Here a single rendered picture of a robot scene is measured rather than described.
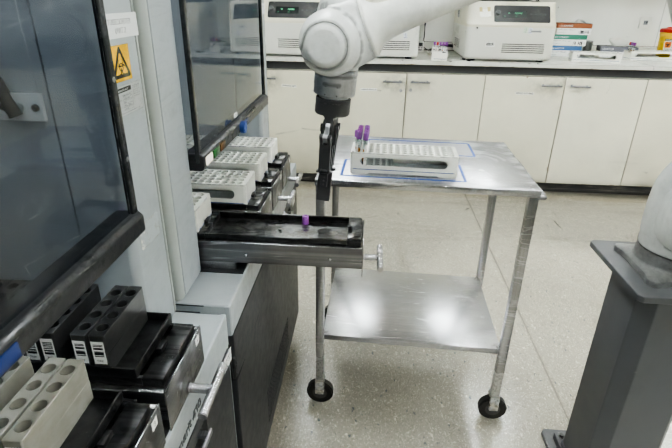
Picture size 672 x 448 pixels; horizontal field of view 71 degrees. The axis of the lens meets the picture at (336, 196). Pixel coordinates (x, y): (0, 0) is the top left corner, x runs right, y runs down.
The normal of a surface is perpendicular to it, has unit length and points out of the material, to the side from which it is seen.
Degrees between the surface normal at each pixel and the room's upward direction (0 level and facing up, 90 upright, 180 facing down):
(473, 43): 90
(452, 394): 0
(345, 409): 0
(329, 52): 92
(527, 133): 90
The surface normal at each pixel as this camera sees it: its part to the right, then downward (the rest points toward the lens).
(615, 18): -0.07, 0.39
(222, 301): 0.01, -0.92
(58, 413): 1.00, 0.04
